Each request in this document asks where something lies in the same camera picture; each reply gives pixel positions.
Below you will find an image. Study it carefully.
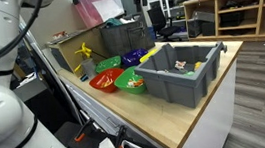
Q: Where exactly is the purple plastic bowl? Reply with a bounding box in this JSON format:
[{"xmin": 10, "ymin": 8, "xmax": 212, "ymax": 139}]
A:
[{"xmin": 119, "ymin": 47, "xmax": 151, "ymax": 69}]

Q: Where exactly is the green plastic bowl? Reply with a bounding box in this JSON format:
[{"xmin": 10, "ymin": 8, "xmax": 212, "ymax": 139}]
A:
[
  {"xmin": 93, "ymin": 54, "xmax": 124, "ymax": 74},
  {"xmin": 112, "ymin": 65, "xmax": 149, "ymax": 98}
]

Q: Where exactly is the white plush with orange bow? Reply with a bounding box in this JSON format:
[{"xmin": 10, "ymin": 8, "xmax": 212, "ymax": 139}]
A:
[{"xmin": 173, "ymin": 59, "xmax": 188, "ymax": 72}]

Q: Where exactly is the orange tiger plush toy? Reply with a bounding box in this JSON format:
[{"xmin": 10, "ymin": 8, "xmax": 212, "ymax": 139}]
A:
[{"xmin": 126, "ymin": 77, "xmax": 146, "ymax": 89}]

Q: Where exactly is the red plastic bowl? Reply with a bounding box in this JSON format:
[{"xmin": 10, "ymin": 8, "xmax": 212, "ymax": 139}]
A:
[{"xmin": 87, "ymin": 66, "xmax": 127, "ymax": 96}]

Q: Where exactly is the yellow plush toy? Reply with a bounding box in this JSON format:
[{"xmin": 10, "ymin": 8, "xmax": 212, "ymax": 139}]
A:
[{"xmin": 193, "ymin": 60, "xmax": 204, "ymax": 71}]

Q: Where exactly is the yellow orange small toy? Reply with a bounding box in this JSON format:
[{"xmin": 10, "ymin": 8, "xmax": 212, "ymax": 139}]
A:
[{"xmin": 99, "ymin": 78, "xmax": 115, "ymax": 89}]

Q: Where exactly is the green plush toy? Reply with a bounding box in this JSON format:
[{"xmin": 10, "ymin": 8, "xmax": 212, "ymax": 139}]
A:
[{"xmin": 184, "ymin": 70, "xmax": 197, "ymax": 78}]

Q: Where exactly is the grey plastic container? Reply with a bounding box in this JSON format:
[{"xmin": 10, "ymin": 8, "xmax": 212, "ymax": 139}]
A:
[{"xmin": 131, "ymin": 36, "xmax": 235, "ymax": 115}]

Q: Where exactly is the black office chair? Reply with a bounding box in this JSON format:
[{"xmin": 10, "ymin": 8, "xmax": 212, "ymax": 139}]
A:
[{"xmin": 146, "ymin": 3, "xmax": 183, "ymax": 46}]

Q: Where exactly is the teal cloth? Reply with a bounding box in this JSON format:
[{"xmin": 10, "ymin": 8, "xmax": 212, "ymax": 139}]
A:
[{"xmin": 104, "ymin": 16, "xmax": 124, "ymax": 30}]

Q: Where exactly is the grey fabric bin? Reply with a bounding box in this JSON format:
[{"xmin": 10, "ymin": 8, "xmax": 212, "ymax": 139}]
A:
[{"xmin": 99, "ymin": 13, "xmax": 156, "ymax": 59}]

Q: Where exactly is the pink translucent storage bin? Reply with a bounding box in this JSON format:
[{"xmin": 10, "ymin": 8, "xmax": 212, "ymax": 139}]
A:
[{"xmin": 73, "ymin": 0, "xmax": 127, "ymax": 31}]

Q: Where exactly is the grey metal box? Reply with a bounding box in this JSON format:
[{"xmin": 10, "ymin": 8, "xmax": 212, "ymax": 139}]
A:
[{"xmin": 192, "ymin": 7, "xmax": 216, "ymax": 25}]

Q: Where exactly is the black storage box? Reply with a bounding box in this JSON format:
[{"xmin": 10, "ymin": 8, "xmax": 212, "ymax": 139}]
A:
[
  {"xmin": 200, "ymin": 19, "xmax": 217, "ymax": 38},
  {"xmin": 218, "ymin": 10, "xmax": 247, "ymax": 29}
]

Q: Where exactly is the translucent plastic cup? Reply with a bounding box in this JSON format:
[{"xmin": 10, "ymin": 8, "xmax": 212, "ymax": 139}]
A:
[{"xmin": 80, "ymin": 57, "xmax": 99, "ymax": 80}]

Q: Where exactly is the brown cardboard box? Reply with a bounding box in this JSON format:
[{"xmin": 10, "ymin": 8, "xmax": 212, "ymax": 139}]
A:
[{"xmin": 46, "ymin": 26, "xmax": 110, "ymax": 81}]

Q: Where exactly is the red white small item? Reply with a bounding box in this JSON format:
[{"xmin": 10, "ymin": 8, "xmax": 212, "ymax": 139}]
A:
[{"xmin": 50, "ymin": 30, "xmax": 69, "ymax": 41}]

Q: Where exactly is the small blue object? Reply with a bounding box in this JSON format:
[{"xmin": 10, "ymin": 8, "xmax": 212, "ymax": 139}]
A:
[{"xmin": 79, "ymin": 73, "xmax": 90, "ymax": 83}]

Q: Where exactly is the wooden shelf unit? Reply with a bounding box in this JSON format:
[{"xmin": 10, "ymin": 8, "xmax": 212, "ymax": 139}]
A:
[{"xmin": 182, "ymin": 0, "xmax": 265, "ymax": 52}]

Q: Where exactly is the brown framed glass door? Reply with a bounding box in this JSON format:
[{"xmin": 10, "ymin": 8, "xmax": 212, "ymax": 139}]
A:
[{"xmin": 7, "ymin": 38, "xmax": 38, "ymax": 82}]

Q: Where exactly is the grey side desk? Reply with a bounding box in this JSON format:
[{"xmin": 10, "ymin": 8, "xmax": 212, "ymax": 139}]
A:
[{"xmin": 11, "ymin": 71, "xmax": 50, "ymax": 103}]

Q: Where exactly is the black clamp with orange tip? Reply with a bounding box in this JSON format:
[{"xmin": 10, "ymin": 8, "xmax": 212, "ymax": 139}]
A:
[{"xmin": 71, "ymin": 118, "xmax": 98, "ymax": 144}]

